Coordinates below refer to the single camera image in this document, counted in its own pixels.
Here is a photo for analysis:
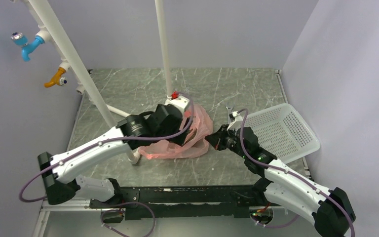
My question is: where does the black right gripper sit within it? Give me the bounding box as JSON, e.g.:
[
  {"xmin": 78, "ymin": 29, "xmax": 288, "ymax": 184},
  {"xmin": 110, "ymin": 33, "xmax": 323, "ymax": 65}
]
[{"xmin": 205, "ymin": 124, "xmax": 248, "ymax": 159}]

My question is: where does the pink plastic bag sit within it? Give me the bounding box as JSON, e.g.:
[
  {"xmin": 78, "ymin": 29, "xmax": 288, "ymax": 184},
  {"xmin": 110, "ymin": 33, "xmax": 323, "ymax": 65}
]
[{"xmin": 138, "ymin": 104, "xmax": 213, "ymax": 159}]

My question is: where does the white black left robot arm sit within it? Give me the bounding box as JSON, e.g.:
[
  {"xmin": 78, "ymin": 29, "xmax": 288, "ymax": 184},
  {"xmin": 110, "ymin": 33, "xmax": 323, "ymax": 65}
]
[{"xmin": 38, "ymin": 103, "xmax": 192, "ymax": 207}]

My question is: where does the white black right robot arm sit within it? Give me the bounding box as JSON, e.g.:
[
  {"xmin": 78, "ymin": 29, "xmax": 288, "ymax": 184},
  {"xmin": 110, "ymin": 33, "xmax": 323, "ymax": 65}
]
[{"xmin": 205, "ymin": 125, "xmax": 356, "ymax": 237}]

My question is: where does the silver open-end wrench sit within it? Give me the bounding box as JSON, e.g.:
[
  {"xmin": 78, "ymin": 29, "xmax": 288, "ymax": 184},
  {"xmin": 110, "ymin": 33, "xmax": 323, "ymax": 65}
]
[{"xmin": 225, "ymin": 102, "xmax": 234, "ymax": 123}]

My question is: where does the white perforated plastic basket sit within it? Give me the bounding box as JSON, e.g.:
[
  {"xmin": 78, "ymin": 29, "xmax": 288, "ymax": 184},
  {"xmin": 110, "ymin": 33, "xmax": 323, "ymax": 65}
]
[{"xmin": 244, "ymin": 103, "xmax": 321, "ymax": 163}]

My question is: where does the orange plastic faucet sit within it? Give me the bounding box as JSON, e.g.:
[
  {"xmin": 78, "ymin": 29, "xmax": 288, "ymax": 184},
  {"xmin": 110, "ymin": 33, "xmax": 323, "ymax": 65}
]
[{"xmin": 44, "ymin": 67, "xmax": 67, "ymax": 88}]

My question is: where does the blue plastic faucet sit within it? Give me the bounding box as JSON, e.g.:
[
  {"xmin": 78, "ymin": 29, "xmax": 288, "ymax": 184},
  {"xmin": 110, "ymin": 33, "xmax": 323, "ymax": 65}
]
[{"xmin": 10, "ymin": 32, "xmax": 45, "ymax": 62}]

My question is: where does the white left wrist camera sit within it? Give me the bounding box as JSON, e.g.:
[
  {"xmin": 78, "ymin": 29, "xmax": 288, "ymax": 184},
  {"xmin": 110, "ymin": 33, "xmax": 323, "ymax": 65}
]
[{"xmin": 164, "ymin": 91, "xmax": 190, "ymax": 114}]

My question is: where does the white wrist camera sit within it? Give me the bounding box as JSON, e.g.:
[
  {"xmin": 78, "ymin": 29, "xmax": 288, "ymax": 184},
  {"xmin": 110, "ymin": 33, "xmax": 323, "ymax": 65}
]
[
  {"xmin": 164, "ymin": 91, "xmax": 190, "ymax": 114},
  {"xmin": 227, "ymin": 111, "xmax": 243, "ymax": 131}
]

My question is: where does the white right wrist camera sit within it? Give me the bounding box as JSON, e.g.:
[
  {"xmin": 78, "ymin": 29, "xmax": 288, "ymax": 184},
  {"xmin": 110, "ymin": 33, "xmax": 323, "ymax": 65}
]
[{"xmin": 227, "ymin": 111, "xmax": 243, "ymax": 131}]

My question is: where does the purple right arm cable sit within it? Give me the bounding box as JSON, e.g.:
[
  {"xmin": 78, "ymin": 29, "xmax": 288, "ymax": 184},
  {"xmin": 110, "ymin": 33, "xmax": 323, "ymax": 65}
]
[{"xmin": 236, "ymin": 108, "xmax": 357, "ymax": 237}]

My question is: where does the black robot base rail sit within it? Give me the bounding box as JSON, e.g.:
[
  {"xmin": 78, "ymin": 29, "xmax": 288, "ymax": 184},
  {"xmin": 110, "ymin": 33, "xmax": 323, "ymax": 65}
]
[{"xmin": 42, "ymin": 185, "xmax": 308, "ymax": 226}]

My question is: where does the white PVC pipe frame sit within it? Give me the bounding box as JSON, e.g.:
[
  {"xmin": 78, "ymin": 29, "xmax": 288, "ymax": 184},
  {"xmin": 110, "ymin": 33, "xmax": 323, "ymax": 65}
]
[{"xmin": 10, "ymin": 0, "xmax": 174, "ymax": 165}]

